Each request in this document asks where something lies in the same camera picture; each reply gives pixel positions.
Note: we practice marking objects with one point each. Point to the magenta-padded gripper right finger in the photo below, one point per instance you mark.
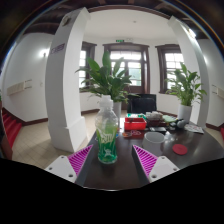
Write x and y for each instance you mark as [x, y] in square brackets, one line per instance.
[163, 167]

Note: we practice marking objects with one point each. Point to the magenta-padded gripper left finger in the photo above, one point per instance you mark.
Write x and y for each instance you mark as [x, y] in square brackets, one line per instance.
[60, 166]

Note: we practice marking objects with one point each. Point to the clear green-labelled drink bottle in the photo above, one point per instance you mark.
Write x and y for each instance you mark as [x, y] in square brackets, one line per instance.
[107, 140]

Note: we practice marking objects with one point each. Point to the flat round red coaster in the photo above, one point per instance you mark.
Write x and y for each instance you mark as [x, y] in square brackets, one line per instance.
[180, 149]

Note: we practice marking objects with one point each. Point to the white cup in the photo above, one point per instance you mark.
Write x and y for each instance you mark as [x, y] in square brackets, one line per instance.
[152, 143]

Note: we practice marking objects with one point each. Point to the black flat device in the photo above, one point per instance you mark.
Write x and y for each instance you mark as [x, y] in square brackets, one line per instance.
[157, 129]

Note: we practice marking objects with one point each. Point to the dark grey round objects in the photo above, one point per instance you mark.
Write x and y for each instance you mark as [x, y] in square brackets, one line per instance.
[181, 124]

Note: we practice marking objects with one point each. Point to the printed paper sheet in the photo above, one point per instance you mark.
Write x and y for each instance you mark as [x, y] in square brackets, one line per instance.
[194, 129]

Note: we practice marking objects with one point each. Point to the brown box of white jars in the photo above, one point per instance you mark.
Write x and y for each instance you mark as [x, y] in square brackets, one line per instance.
[154, 117]

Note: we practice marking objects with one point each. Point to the red plastic box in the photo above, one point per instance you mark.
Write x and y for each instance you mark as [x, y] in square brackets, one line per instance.
[135, 125]

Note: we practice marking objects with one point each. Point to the green flat box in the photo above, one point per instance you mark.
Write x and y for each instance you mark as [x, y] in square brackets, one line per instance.
[135, 115]

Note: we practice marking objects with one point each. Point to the red carpeted staircase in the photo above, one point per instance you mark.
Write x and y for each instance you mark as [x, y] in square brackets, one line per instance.
[11, 126]

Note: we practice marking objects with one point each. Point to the green plant in white pot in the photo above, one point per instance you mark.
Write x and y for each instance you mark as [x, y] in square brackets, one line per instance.
[108, 80]
[185, 88]

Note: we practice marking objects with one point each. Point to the dark wooden double door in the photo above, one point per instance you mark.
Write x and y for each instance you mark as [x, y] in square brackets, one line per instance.
[144, 66]

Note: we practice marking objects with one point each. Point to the dark-framed window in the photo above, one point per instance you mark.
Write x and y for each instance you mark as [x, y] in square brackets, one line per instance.
[173, 61]
[83, 61]

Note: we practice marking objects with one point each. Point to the purple pillar sign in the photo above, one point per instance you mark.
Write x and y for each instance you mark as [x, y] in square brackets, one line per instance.
[57, 48]

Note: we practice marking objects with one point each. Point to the green exit sign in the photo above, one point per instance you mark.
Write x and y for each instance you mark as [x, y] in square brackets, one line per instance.
[120, 40]

